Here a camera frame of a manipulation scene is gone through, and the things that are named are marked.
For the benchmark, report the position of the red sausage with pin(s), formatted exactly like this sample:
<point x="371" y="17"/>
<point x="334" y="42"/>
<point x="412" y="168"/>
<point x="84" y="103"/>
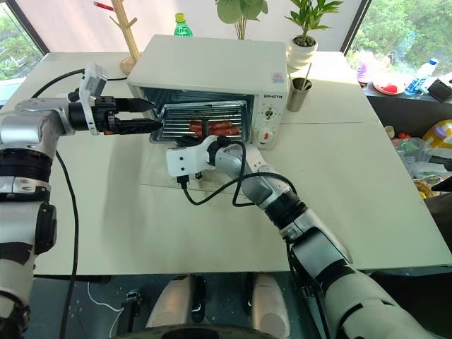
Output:
<point x="196" y="129"/>
<point x="220" y="125"/>
<point x="227" y="132"/>

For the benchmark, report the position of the dark rounded robot base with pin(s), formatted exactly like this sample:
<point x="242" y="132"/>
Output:
<point x="212" y="333"/>

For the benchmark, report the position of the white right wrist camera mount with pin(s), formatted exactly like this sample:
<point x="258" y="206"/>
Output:
<point x="192" y="157"/>

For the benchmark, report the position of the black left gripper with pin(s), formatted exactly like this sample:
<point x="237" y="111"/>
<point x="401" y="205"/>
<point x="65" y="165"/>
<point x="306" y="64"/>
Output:
<point x="105" y="114"/>

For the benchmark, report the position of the clear plastic bag of items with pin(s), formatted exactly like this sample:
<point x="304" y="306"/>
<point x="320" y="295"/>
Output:
<point x="420" y="159"/>

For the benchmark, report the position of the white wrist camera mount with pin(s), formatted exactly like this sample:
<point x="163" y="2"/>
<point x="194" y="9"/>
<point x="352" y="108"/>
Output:
<point x="92" y="79"/>
<point x="192" y="157"/>

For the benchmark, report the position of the round-leaf green plant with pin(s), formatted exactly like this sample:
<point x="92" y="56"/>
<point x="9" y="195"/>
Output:
<point x="242" y="10"/>

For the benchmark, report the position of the white ribbed plant pot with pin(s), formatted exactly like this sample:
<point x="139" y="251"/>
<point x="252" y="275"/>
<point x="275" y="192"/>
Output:
<point x="300" y="54"/>

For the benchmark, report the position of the ribbed metal oven tray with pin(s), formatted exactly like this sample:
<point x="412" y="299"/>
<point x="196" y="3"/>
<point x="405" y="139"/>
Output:
<point x="176" y="120"/>

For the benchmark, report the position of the red bowl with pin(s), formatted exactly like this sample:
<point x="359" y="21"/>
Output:
<point x="388" y="88"/>

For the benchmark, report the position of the pointed-leaf green plant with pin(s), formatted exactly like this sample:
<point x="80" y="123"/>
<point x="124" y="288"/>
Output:
<point x="310" y="16"/>

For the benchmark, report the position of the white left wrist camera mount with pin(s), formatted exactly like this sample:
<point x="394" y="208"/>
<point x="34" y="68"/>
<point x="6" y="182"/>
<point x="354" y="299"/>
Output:
<point x="92" y="79"/>

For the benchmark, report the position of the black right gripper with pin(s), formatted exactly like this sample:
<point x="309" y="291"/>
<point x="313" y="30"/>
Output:
<point x="186" y="142"/>

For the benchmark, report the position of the metal cup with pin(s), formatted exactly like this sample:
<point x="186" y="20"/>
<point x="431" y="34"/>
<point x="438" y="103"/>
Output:
<point x="298" y="99"/>

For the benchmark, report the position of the small beige cup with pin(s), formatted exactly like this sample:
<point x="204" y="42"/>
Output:
<point x="389" y="131"/>

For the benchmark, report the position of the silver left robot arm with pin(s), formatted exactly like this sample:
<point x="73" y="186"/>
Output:
<point x="21" y="123"/>

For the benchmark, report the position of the clear bottle blue label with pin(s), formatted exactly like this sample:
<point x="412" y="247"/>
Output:
<point x="422" y="77"/>

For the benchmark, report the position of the green bottle yellow cap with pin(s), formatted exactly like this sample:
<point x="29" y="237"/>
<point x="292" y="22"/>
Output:
<point x="183" y="28"/>

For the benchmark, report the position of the red marker pen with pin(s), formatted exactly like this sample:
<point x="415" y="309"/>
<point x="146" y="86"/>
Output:
<point x="103" y="5"/>

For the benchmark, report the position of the white toaster oven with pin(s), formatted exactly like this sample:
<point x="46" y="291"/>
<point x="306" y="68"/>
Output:
<point x="212" y="60"/>

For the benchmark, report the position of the purple toy figure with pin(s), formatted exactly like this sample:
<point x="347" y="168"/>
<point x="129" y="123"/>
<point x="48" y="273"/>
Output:
<point x="362" y="70"/>

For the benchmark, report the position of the white rounded robot leg cover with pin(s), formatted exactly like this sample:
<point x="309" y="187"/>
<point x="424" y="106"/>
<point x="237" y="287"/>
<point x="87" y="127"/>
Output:
<point x="173" y="300"/>
<point x="270" y="303"/>

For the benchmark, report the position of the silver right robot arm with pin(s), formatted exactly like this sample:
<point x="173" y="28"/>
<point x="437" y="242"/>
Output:
<point x="268" y="183"/>

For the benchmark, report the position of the thin wooden stick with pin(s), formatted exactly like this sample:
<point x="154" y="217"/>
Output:
<point x="308" y="74"/>

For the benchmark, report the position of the wooden branch stand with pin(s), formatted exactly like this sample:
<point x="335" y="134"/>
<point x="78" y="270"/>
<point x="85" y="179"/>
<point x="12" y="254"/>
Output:
<point x="130" y="39"/>

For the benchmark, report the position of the black box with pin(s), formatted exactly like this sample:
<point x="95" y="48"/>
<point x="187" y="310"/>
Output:
<point x="439" y="92"/>

